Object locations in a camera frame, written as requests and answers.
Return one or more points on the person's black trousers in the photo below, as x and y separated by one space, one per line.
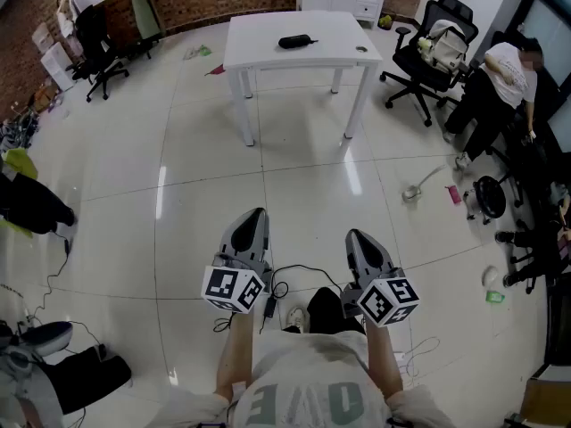
325 310

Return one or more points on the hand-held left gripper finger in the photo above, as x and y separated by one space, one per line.
263 243
229 241

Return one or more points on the green packet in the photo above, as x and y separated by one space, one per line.
495 297

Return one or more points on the white storage box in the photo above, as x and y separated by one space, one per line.
58 65

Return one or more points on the clear tape roll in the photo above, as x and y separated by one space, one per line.
412 193

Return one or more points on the white table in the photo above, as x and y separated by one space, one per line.
259 29

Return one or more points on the red paper scrap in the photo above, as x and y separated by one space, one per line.
215 70

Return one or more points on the black pouch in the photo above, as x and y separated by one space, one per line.
293 42

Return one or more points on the pink small pouch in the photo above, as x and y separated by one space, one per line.
453 194

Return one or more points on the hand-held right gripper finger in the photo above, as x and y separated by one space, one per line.
384 263
354 261

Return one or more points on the person's left white shoe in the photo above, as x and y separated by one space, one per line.
296 319

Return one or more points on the green hanging cloth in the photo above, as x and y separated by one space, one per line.
145 11

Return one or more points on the green plastic bag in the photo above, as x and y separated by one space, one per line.
203 51

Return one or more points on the black office chair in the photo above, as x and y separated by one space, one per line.
93 43
415 67

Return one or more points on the person's right forearm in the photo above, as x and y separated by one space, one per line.
383 359

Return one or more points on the beige backpack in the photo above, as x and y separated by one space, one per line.
446 45

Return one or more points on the black round stool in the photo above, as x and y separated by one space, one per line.
488 196

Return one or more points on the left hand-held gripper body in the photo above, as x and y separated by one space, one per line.
232 290

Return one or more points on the cardboard box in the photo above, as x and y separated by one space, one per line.
546 401

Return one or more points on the black floor bag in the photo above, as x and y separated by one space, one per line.
89 381

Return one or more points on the operator in grey clothing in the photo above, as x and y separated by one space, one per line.
308 372

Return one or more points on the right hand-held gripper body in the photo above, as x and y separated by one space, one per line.
388 301

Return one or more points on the white floor item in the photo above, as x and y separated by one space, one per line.
490 275

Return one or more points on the pale green plush charm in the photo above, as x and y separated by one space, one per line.
424 45

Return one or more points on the yellow green small bag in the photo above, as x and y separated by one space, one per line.
385 20

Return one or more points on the person's left forearm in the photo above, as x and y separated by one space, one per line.
236 355

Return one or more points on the white and navy device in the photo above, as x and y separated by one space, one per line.
47 334

